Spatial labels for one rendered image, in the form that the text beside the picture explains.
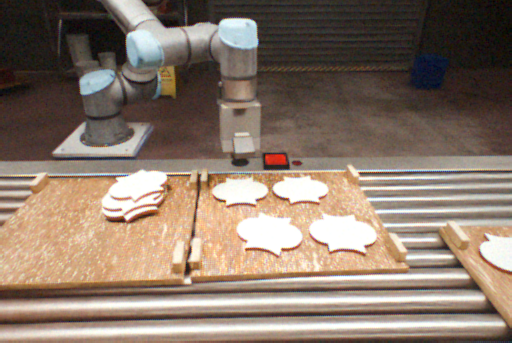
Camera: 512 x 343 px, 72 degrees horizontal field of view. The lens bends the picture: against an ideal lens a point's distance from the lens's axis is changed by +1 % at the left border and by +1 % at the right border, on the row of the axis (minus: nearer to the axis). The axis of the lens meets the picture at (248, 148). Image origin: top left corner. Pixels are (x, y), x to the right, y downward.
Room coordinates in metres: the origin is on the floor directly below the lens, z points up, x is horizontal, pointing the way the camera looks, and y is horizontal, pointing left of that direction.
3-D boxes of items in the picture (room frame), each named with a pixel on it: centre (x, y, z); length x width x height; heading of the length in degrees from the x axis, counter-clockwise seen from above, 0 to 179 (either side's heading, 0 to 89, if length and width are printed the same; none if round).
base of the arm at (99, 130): (1.16, 0.52, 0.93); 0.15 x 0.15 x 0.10
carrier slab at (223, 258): (0.64, -0.09, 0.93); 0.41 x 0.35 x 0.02; 93
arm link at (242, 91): (0.71, 0.02, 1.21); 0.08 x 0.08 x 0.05
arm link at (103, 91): (1.17, 0.51, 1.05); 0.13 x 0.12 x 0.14; 126
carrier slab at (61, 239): (0.62, 0.33, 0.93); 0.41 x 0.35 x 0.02; 92
